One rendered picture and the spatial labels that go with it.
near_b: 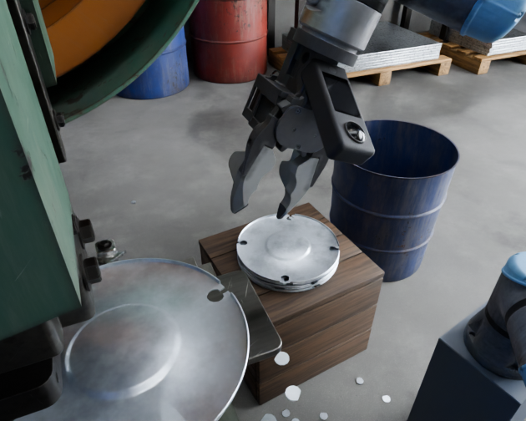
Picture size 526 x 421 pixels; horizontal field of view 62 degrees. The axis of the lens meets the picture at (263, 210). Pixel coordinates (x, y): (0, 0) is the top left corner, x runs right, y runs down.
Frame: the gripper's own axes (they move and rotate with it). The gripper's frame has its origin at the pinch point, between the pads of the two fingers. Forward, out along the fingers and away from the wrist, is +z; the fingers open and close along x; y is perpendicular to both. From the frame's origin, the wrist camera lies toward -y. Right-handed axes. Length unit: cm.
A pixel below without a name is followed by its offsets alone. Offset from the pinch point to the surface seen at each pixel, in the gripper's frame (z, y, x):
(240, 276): 11.9, 2.1, -2.8
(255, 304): 12.0, -3.4, -2.7
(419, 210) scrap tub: 17, 45, -94
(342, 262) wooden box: 32, 35, -60
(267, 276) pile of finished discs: 39, 35, -38
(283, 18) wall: -13, 321, -178
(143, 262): 16.6, 10.1, 7.7
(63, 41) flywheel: -5.5, 29.9, 20.9
